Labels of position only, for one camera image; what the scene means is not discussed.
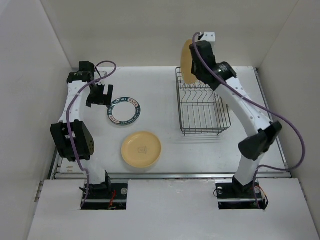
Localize aluminium front rail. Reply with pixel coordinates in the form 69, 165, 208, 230
50, 172, 292, 180

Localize black wire dish rack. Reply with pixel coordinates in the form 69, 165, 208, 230
175, 67, 231, 135

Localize purple cable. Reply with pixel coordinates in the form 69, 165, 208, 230
192, 31, 306, 210
65, 61, 117, 208

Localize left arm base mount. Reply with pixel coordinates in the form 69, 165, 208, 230
80, 183, 128, 210

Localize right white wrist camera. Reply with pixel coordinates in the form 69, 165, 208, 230
198, 31, 216, 43

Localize green rimmed lettered plate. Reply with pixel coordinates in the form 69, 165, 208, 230
107, 97, 141, 126

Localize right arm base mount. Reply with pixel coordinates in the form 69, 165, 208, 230
213, 182, 269, 210

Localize white cutlery holder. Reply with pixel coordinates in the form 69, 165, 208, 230
224, 104, 230, 113

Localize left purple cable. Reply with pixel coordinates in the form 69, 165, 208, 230
65, 61, 117, 208

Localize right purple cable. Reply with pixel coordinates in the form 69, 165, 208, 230
192, 31, 306, 210

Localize tan rimmed patterned plate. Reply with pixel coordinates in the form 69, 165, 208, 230
121, 131, 162, 169

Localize aluminium right rail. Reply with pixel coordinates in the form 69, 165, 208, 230
253, 67, 289, 170

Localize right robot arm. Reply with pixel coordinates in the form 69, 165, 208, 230
189, 40, 282, 197

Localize tan wooden plate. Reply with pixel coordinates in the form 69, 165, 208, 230
180, 39, 196, 85

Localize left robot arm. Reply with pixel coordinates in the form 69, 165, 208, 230
50, 60, 117, 199

